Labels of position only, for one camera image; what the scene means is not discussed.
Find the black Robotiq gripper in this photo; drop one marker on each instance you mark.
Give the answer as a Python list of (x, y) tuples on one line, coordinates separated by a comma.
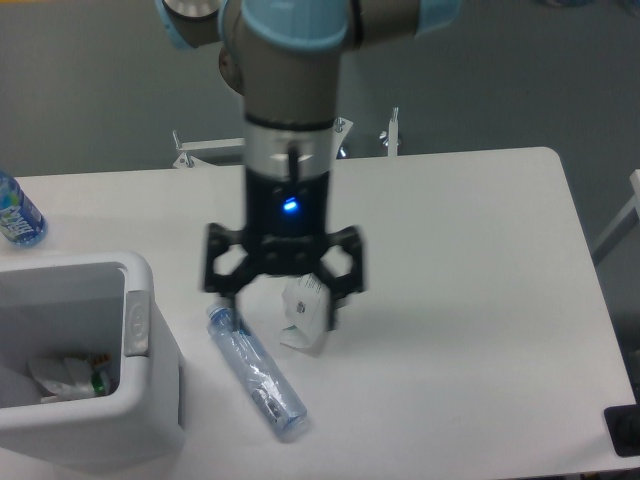
[(287, 176)]

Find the white push-button trash can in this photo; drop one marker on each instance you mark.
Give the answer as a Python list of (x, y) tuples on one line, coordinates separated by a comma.
[(74, 306)]

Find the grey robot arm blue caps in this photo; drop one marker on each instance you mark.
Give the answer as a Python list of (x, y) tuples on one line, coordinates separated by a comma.
[(283, 58)]

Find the trash inside can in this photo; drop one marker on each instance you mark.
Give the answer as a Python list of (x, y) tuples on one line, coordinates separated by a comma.
[(71, 378)]

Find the crumpled white carton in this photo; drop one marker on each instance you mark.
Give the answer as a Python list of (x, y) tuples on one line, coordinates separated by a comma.
[(306, 303)]

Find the clear empty plastic bottle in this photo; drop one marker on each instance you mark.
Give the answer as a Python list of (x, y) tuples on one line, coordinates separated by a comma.
[(262, 380)]

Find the blue labelled water bottle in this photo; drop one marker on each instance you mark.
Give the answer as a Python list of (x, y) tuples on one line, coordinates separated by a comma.
[(22, 223)]

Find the black clamp at table edge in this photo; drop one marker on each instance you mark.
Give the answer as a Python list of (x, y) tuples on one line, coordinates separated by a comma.
[(623, 426)]

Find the white clamp bracket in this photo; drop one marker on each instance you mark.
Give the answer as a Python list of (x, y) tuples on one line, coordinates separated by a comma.
[(390, 138)]

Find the white frame at right edge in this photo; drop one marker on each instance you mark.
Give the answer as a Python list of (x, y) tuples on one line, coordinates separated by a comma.
[(619, 226)]

